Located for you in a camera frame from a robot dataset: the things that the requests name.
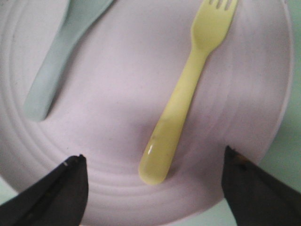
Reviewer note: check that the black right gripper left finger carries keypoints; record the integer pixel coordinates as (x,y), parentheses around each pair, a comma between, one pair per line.
(58,199)

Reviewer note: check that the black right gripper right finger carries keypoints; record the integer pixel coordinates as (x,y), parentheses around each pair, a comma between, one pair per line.
(255,197)

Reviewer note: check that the white round plate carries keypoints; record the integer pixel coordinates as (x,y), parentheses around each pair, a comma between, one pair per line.
(117,94)

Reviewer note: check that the yellow plastic fork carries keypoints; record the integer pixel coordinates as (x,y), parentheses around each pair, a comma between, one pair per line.
(209,28)

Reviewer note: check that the light green serving tray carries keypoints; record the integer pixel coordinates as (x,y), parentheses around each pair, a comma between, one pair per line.
(295,117)

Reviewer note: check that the pale green plastic spoon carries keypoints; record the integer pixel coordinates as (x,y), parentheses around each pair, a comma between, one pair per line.
(77,19)

